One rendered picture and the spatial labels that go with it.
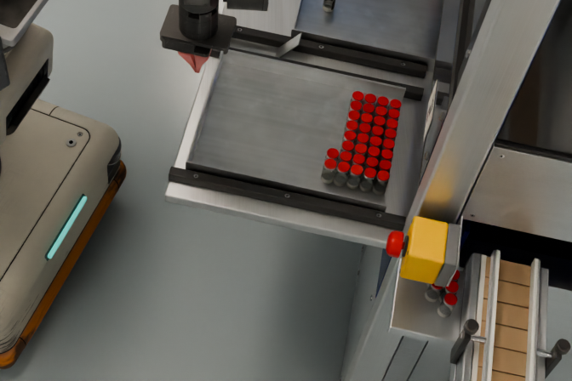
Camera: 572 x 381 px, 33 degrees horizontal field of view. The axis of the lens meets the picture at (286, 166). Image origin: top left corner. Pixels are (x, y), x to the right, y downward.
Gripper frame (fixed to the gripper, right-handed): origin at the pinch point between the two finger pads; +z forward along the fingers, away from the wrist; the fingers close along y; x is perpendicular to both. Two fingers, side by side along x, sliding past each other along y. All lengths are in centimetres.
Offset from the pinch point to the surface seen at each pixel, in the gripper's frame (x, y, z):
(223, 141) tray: 1.8, 4.1, 20.8
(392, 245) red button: -19.0, 34.8, 8.5
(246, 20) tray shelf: 30.8, 1.6, 21.3
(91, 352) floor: -6, -25, 108
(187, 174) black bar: -7.7, 0.3, 18.9
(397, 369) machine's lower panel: -12, 45, 65
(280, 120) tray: 9.1, 12.7, 21.1
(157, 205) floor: 39, -21, 109
